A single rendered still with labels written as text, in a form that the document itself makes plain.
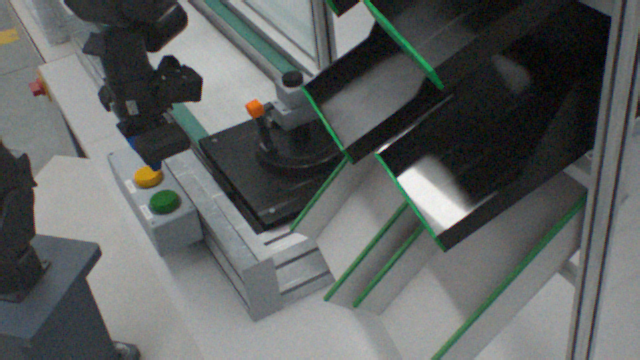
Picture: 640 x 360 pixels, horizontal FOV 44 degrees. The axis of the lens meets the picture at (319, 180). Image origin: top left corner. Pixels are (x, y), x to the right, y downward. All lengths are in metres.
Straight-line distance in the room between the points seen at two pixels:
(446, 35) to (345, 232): 0.39
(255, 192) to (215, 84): 0.40
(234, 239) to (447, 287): 0.34
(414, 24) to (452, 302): 0.31
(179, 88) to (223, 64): 0.50
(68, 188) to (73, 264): 0.48
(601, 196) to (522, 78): 0.15
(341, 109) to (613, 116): 0.31
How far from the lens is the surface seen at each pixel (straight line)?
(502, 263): 0.80
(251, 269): 1.02
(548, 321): 1.07
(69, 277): 0.93
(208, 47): 1.60
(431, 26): 0.64
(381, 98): 0.82
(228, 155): 1.19
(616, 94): 0.63
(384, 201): 0.92
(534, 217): 0.80
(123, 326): 1.14
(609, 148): 0.66
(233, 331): 1.08
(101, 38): 0.97
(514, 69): 0.78
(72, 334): 0.96
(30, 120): 3.37
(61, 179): 1.44
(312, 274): 1.09
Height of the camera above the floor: 1.66
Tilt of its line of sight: 39 degrees down
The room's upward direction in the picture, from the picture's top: 8 degrees counter-clockwise
